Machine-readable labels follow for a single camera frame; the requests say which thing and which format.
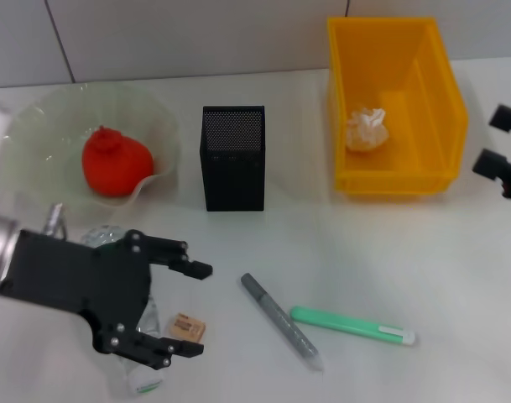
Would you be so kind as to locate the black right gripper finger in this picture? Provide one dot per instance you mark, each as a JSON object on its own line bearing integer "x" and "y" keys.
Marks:
{"x": 492, "y": 164}
{"x": 509, "y": 119}

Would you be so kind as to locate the mint green pen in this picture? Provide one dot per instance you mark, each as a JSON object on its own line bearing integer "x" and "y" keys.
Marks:
{"x": 343, "y": 325}

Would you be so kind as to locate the green label water bottle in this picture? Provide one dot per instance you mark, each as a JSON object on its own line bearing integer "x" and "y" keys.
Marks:
{"x": 144, "y": 378}

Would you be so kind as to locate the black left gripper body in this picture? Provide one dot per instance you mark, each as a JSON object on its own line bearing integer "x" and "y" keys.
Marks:
{"x": 70, "y": 277}

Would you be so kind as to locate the wavy glass fruit plate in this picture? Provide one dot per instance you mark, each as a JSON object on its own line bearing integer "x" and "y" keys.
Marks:
{"x": 49, "y": 126}

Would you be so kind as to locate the grey marker pen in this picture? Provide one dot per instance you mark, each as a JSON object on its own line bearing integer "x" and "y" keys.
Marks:
{"x": 276, "y": 319}

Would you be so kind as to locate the wooden pencil sharpener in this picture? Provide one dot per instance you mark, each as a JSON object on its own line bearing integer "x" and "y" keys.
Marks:
{"x": 188, "y": 326}

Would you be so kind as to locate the red-orange toy fruit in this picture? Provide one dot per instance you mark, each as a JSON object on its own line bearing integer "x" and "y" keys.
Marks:
{"x": 112, "y": 163}

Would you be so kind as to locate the black mesh pen holder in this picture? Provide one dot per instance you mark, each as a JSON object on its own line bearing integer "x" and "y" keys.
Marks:
{"x": 232, "y": 180}

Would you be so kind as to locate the white paper ball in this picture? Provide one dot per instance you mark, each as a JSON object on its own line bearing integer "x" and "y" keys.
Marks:
{"x": 366, "y": 130}

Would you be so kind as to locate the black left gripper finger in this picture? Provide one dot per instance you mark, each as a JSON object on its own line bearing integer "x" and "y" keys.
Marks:
{"x": 184, "y": 349}
{"x": 196, "y": 270}

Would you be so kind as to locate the yellow plastic storage bin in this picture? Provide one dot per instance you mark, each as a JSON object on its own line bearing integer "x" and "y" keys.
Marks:
{"x": 439, "y": 147}

